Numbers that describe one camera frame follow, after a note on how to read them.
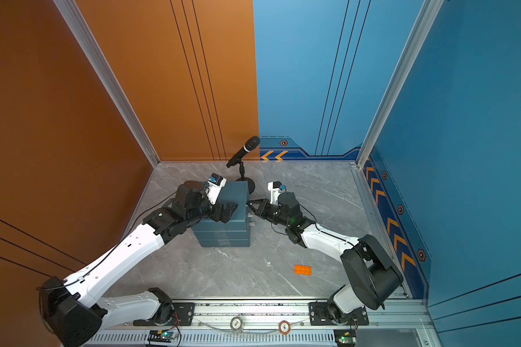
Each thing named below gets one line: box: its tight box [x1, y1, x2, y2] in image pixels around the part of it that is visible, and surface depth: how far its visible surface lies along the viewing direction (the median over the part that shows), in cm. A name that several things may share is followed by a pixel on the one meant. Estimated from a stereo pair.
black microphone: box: [225, 135, 261, 168], surface depth 88 cm
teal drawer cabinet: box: [191, 180, 252, 248], surface depth 76 cm
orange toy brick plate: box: [293, 264, 312, 277], surface depth 84 cm
